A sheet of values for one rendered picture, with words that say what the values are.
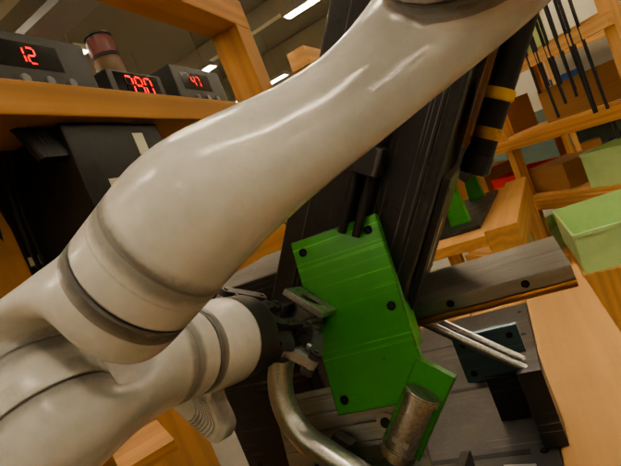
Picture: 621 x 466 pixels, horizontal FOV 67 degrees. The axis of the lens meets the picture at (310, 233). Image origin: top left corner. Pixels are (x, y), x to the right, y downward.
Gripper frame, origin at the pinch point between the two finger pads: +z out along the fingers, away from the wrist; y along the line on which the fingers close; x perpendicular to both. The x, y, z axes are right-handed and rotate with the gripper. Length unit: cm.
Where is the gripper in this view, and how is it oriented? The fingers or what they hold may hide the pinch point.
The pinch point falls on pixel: (298, 319)
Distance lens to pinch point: 54.7
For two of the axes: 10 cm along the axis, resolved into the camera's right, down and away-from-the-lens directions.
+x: -4.2, 8.9, 1.7
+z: 4.4, 0.3, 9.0
